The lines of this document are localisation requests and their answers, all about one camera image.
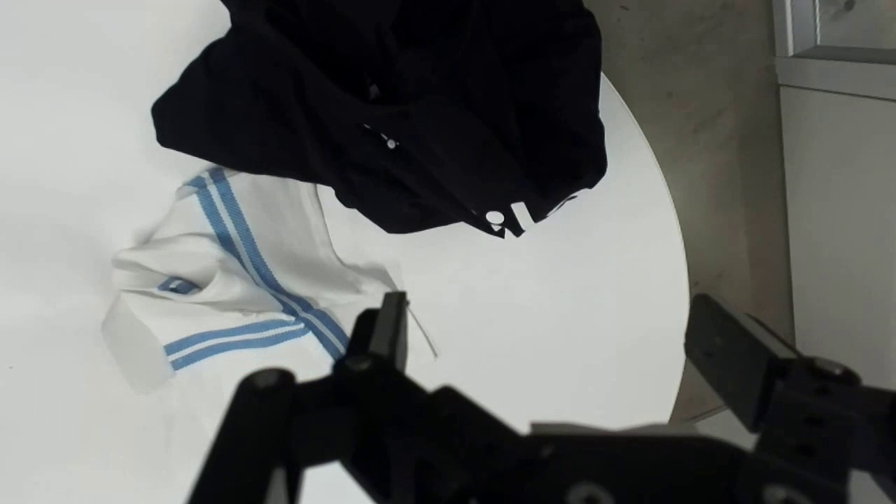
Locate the white cloth with blue stripes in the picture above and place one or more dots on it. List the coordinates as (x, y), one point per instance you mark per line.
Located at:
(254, 261)

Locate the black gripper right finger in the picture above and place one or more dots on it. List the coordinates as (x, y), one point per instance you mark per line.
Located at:
(821, 431)

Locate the black cloth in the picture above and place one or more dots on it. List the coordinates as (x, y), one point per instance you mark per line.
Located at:
(422, 113)

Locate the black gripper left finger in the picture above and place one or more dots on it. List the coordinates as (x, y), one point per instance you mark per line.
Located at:
(373, 439)

